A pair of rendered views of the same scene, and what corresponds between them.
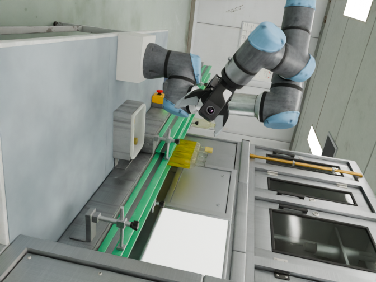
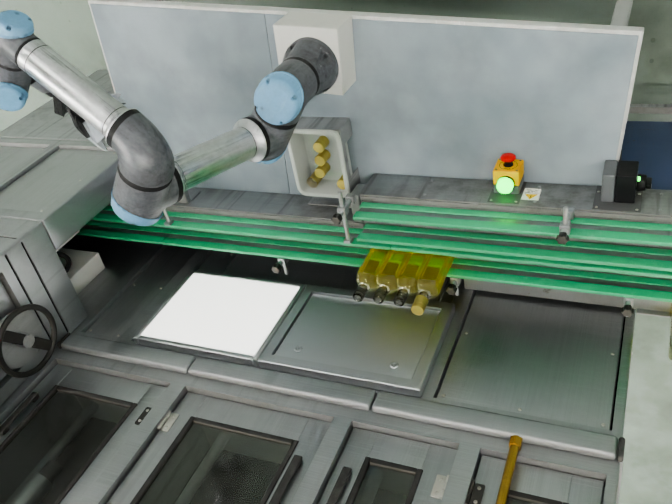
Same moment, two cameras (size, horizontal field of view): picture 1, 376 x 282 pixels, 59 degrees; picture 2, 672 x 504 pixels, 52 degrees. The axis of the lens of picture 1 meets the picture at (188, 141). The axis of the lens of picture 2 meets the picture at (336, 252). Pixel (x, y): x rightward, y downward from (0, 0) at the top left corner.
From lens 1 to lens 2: 254 cm
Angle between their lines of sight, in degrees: 91
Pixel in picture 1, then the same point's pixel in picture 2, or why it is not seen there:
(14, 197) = not seen: hidden behind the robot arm
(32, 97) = (131, 45)
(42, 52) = (136, 13)
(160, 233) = (247, 286)
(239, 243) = (204, 364)
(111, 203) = (234, 204)
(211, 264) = (178, 330)
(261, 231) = (237, 412)
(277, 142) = not seen: outside the picture
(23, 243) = not seen: hidden behind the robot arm
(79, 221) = (210, 192)
